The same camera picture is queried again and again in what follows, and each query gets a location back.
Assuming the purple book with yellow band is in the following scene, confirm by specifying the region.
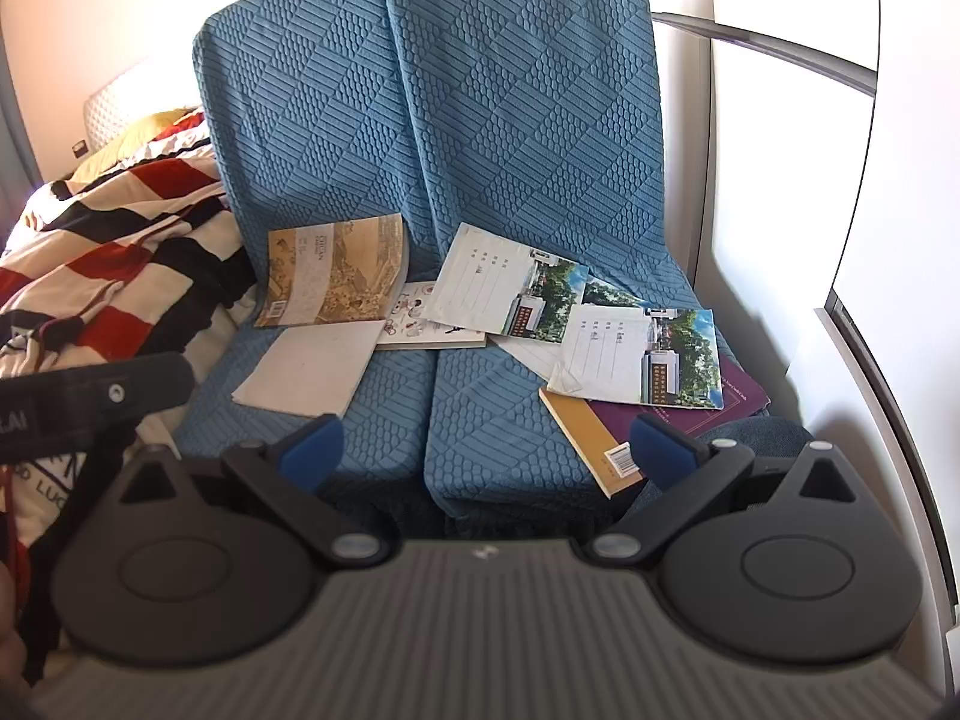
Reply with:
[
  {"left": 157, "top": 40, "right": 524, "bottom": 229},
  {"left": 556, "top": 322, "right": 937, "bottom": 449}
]
[{"left": 540, "top": 356, "right": 772, "bottom": 500}]

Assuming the beige bedsheet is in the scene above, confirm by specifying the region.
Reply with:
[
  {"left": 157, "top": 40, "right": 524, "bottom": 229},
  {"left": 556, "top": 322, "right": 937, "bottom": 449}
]
[{"left": 135, "top": 289, "right": 260, "bottom": 458}]

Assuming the yellow pillow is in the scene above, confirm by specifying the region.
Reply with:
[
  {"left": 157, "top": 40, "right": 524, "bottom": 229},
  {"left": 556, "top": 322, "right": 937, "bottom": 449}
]
[{"left": 71, "top": 109, "right": 197, "bottom": 181}]

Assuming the blue quilted seat cushion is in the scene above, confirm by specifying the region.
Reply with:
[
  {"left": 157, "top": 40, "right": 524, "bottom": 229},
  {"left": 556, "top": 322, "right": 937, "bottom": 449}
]
[
  {"left": 382, "top": 0, "right": 740, "bottom": 518},
  {"left": 174, "top": 0, "right": 443, "bottom": 485}
]

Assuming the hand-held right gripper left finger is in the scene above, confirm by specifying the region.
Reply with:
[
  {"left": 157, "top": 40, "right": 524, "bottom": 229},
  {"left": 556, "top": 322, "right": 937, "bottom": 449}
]
[{"left": 118, "top": 412, "right": 392, "bottom": 566}]

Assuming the white illustrated orange booklet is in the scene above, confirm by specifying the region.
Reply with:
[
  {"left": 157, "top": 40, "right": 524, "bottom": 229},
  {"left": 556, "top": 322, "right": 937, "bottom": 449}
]
[{"left": 375, "top": 281, "right": 488, "bottom": 352}]

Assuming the yellow painting cover book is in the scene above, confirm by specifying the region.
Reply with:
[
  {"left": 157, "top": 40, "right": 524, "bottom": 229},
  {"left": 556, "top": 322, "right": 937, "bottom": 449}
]
[{"left": 253, "top": 214, "right": 410, "bottom": 329}]

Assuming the white padded headboard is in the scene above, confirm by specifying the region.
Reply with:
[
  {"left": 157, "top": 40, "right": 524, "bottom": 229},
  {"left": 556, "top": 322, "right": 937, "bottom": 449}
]
[{"left": 81, "top": 64, "right": 202, "bottom": 147}]

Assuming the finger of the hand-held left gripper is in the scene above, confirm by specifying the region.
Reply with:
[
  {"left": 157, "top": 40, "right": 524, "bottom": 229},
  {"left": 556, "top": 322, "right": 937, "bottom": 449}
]
[{"left": 52, "top": 352, "right": 194, "bottom": 458}]

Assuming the photo cover notebook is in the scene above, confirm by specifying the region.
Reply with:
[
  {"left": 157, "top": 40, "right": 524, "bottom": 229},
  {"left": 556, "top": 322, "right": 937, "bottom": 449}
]
[
  {"left": 433, "top": 222, "right": 593, "bottom": 344},
  {"left": 546, "top": 304, "right": 727, "bottom": 412}
]

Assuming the red black striped blanket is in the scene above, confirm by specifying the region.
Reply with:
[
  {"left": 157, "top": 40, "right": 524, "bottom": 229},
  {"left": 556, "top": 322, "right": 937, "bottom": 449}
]
[{"left": 0, "top": 109, "right": 260, "bottom": 563}]

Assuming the white paper sheet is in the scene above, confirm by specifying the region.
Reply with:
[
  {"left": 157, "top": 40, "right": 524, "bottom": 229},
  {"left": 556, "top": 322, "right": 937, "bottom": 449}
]
[{"left": 487, "top": 330, "right": 578, "bottom": 385}]

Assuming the plain grey booklet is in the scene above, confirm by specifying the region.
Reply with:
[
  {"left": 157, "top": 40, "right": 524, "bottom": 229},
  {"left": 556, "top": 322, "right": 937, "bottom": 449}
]
[{"left": 231, "top": 321, "right": 385, "bottom": 419}]

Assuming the curved grey metal rail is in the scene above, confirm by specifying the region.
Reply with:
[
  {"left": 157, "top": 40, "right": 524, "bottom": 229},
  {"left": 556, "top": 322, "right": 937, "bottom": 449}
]
[{"left": 651, "top": 10, "right": 880, "bottom": 95}]

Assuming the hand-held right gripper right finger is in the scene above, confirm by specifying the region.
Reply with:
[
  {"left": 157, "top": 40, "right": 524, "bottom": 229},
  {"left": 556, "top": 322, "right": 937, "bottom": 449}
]
[{"left": 589, "top": 411, "right": 857, "bottom": 568}]

